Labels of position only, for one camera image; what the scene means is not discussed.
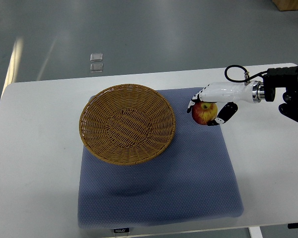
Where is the black bracket under table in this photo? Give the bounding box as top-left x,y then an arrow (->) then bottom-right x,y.
288,223 -> 298,229

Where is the white table leg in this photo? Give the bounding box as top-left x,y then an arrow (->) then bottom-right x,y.
248,227 -> 263,238

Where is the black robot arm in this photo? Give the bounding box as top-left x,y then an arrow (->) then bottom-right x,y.
262,66 -> 298,122

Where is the lower metal floor plate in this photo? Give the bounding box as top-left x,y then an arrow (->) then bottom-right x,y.
90,62 -> 103,72

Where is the upper metal floor plate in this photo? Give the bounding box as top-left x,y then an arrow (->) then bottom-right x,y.
90,53 -> 103,62

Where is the blue grey cloth mat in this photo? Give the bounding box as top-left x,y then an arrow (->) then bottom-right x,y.
78,88 -> 243,229

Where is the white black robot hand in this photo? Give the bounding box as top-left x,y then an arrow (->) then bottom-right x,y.
187,81 -> 264,126

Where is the wooden box corner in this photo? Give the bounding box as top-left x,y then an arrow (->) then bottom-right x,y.
272,0 -> 298,11

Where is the black table control label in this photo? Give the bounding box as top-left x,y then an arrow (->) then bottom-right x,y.
113,228 -> 130,234

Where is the red yellow apple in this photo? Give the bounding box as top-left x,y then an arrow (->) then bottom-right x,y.
191,102 -> 218,125

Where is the brown wicker basket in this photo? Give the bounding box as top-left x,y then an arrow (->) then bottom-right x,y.
79,84 -> 176,166

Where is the metal floor plate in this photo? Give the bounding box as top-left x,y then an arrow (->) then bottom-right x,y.
90,62 -> 103,72
90,53 -> 103,62

